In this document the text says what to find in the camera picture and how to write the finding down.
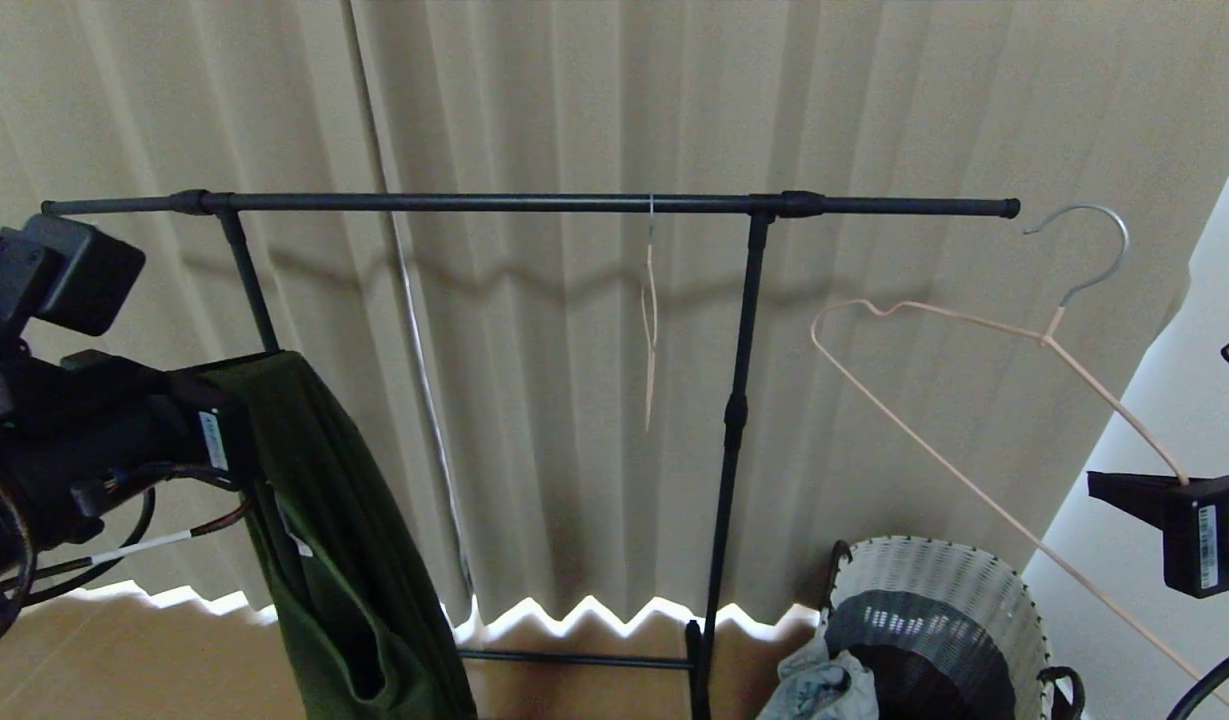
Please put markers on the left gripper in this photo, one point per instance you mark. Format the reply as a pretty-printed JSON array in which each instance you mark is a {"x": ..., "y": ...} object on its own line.
[{"x": 104, "y": 430}]

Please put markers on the green printed shirt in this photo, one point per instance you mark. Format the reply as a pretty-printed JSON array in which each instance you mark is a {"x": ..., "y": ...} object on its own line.
[{"x": 354, "y": 560}]

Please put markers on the black clothes rack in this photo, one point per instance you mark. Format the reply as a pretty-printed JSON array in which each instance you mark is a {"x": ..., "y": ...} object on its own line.
[{"x": 474, "y": 203}]

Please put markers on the beige curtain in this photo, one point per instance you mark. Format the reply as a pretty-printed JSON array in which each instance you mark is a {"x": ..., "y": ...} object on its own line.
[{"x": 554, "y": 400}]

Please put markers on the pink clothes hanger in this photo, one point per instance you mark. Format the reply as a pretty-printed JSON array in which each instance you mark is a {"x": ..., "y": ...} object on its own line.
[
  {"x": 650, "y": 400},
  {"x": 1050, "y": 338}
]

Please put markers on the white laundry basket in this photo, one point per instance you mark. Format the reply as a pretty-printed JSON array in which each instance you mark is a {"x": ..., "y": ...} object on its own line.
[{"x": 934, "y": 570}]

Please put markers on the pale grey garment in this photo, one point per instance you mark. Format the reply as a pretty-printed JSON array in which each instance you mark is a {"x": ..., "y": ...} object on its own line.
[{"x": 819, "y": 685}]

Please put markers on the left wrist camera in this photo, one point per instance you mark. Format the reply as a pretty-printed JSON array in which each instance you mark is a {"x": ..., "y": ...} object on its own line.
[{"x": 64, "y": 275}]

